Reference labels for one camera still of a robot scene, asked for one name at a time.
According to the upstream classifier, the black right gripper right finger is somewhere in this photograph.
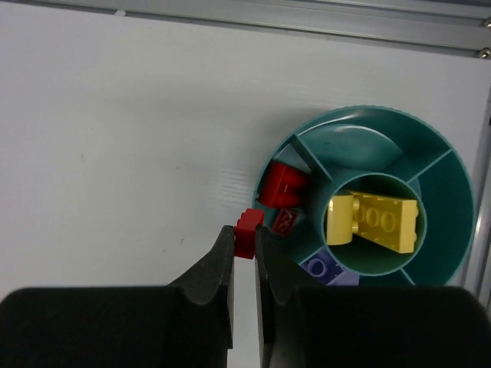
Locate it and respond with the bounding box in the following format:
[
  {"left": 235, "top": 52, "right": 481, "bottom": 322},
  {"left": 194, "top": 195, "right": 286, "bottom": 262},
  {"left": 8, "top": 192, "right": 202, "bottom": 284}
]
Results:
[{"left": 255, "top": 226, "right": 490, "bottom": 367}]

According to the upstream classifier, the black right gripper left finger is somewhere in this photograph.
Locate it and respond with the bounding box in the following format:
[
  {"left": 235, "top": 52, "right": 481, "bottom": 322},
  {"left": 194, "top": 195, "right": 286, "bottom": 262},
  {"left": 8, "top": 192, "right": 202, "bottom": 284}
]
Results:
[{"left": 1, "top": 226, "right": 235, "bottom": 367}]

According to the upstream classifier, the purple lego brick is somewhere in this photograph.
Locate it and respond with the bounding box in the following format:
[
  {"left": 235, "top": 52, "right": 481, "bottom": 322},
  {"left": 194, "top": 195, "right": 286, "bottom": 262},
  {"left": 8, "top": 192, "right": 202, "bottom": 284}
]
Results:
[{"left": 300, "top": 249, "right": 360, "bottom": 286}]

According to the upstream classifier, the small red square lego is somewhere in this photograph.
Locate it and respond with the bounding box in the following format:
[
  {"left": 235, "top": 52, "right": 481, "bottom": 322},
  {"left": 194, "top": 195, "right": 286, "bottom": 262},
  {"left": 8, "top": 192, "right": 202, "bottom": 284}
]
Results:
[{"left": 271, "top": 209, "right": 298, "bottom": 238}]

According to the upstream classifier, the small red lego plate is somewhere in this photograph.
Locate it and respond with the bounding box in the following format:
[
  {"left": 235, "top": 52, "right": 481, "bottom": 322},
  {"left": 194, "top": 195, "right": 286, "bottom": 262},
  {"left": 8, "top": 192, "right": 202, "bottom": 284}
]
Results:
[{"left": 234, "top": 209, "right": 264, "bottom": 259}]

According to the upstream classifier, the yellow lego brick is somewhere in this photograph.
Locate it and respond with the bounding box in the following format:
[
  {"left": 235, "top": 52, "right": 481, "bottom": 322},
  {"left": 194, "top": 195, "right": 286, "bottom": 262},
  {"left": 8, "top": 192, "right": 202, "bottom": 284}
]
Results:
[{"left": 351, "top": 191, "right": 419, "bottom": 254}]

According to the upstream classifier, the red lego brick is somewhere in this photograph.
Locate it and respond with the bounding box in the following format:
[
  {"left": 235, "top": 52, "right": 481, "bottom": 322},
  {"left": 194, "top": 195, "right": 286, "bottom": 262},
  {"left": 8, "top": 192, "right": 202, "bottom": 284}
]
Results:
[{"left": 258, "top": 161, "right": 311, "bottom": 209}]

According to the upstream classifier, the yellow lego in container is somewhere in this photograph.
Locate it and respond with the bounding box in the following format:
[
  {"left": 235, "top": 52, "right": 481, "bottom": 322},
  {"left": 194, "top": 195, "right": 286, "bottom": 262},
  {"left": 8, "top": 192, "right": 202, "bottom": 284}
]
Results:
[{"left": 325, "top": 194, "right": 358, "bottom": 246}]

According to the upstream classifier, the teal divided round container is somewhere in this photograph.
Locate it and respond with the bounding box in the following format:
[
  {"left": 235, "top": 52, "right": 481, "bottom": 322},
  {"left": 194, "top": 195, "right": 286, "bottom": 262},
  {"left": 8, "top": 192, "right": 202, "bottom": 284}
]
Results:
[{"left": 252, "top": 106, "right": 476, "bottom": 286}]

